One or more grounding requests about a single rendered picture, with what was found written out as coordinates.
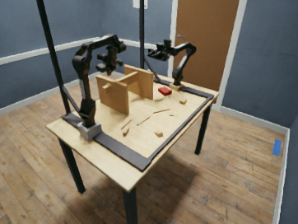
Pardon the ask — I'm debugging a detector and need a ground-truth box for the red rectangular block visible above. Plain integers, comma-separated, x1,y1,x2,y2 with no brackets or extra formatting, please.
158,86,172,96

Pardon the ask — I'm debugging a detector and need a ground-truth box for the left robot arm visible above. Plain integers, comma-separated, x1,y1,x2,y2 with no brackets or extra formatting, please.
156,40,197,86

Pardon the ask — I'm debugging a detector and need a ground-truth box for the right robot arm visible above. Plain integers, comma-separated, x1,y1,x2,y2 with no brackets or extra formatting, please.
72,34,127,128

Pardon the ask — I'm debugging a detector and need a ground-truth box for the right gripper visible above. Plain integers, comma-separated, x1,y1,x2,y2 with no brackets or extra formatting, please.
95,55,123,76

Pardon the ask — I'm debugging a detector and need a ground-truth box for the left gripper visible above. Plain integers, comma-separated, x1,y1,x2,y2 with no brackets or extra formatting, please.
147,49,167,62

